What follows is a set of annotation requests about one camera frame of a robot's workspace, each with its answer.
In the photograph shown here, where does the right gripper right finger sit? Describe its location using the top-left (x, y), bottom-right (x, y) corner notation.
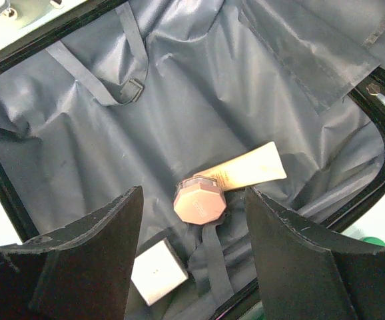
top-left (245, 189), bottom-right (385, 319)

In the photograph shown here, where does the beige wooden block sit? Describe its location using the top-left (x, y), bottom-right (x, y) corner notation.
top-left (194, 141), bottom-right (287, 191)

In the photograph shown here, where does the white black space suitcase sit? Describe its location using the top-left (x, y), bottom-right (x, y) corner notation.
top-left (0, 0), bottom-right (385, 320)

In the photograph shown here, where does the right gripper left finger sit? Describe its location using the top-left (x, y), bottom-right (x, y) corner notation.
top-left (0, 186), bottom-right (143, 319)

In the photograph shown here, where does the white square box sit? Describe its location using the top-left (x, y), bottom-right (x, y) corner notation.
top-left (131, 238), bottom-right (189, 306)

